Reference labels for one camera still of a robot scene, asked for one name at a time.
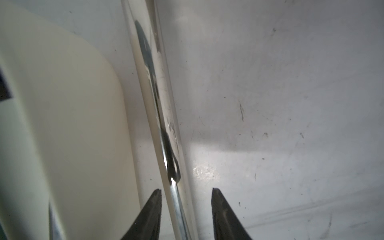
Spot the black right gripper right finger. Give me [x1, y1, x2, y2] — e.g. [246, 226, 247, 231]
[211, 188, 252, 240]

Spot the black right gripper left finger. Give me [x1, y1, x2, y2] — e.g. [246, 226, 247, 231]
[121, 189, 162, 240]

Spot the cream plastic storage tray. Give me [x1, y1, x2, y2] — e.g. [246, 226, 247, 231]
[1, 1, 140, 240]

